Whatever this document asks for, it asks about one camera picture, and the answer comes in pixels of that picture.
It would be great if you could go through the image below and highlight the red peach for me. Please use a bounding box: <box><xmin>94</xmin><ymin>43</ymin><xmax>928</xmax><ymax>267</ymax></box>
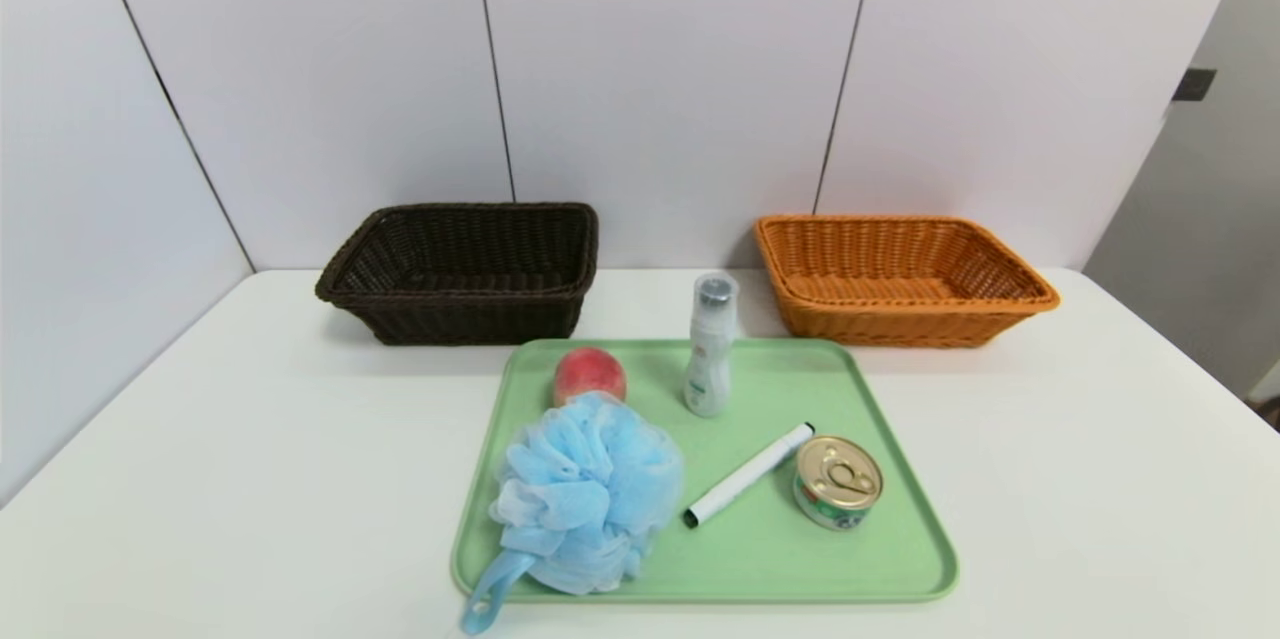
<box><xmin>553</xmin><ymin>346</ymin><xmax>628</xmax><ymax>408</ymax></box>

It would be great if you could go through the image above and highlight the blue mesh bath sponge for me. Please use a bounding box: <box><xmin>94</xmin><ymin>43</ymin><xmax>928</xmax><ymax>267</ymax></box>
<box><xmin>460</xmin><ymin>391</ymin><xmax>686</xmax><ymax>637</ymax></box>

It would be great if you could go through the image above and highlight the white bottle with clear cap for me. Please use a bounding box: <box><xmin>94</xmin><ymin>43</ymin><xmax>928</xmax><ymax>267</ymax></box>
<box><xmin>683</xmin><ymin>271</ymin><xmax>741</xmax><ymax>419</ymax></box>

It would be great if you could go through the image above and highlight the orange wicker basket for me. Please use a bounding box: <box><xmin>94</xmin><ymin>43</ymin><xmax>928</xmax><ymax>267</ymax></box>
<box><xmin>754</xmin><ymin>214</ymin><xmax>1062</xmax><ymax>350</ymax></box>

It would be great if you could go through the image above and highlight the green plastic tray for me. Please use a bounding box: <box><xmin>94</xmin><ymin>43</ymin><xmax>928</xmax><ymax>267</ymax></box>
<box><xmin>450</xmin><ymin>337</ymin><xmax>961</xmax><ymax>606</ymax></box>

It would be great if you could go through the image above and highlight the dark brown wicker basket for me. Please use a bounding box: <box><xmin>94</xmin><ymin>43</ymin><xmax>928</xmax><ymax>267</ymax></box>
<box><xmin>315</xmin><ymin>202</ymin><xmax>600</xmax><ymax>347</ymax></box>

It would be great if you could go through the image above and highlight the white marker pen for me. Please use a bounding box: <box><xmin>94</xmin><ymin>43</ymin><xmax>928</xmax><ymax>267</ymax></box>
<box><xmin>683</xmin><ymin>422</ymin><xmax>816</xmax><ymax>530</ymax></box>

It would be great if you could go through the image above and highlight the tin can with gold lid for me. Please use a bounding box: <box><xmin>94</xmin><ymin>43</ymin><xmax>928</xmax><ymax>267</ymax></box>
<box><xmin>794</xmin><ymin>435</ymin><xmax>886</xmax><ymax>532</ymax></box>

